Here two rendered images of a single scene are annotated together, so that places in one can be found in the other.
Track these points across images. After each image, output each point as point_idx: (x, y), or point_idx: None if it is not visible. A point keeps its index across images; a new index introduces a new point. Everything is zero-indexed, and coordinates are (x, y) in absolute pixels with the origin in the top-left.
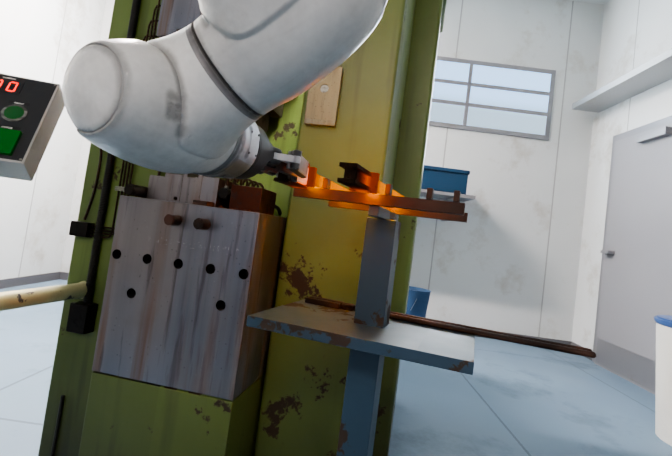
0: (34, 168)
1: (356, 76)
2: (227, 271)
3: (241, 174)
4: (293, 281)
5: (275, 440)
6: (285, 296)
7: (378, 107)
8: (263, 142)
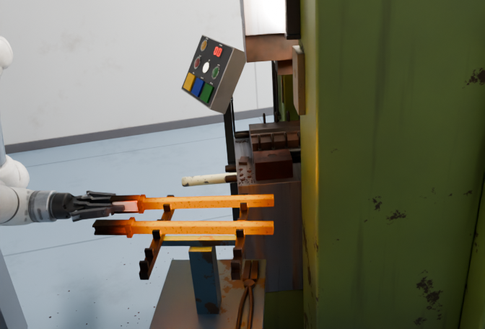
0: (224, 107)
1: (307, 64)
2: None
3: (53, 221)
4: (304, 236)
5: None
6: (303, 244)
7: (312, 106)
8: (55, 210)
